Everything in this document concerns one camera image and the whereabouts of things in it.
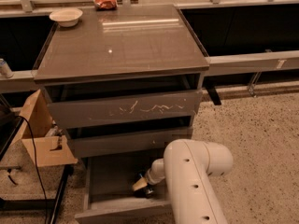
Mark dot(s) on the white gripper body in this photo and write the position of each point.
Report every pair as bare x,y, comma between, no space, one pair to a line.
150,175

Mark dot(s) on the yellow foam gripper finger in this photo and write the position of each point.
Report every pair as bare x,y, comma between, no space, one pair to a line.
139,184

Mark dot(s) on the blue redbull can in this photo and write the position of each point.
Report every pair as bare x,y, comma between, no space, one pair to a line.
145,192

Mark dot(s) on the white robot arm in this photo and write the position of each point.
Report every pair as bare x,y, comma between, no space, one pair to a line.
186,168

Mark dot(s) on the grey bottom drawer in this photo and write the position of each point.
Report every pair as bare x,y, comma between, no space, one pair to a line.
109,197

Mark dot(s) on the grey drawer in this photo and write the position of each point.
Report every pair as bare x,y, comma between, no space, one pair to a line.
109,197
124,109
126,142

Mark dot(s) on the grey middle drawer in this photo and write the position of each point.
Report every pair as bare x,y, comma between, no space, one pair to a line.
126,142

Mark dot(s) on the grey top drawer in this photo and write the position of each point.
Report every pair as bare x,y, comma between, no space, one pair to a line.
124,109

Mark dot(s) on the grey drawer cabinet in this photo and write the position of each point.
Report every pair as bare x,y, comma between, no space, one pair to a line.
123,52

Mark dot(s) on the white can on ledge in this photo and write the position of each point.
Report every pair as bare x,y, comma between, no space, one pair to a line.
5,70

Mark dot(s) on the cardboard box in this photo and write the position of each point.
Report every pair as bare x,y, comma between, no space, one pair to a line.
51,149

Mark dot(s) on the white bowl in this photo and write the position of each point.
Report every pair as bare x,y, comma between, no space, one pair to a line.
66,17

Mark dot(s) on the red crumpled snack bag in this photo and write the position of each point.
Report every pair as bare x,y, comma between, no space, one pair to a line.
105,4

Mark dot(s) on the black metal cart frame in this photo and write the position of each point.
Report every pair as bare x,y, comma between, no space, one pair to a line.
9,125

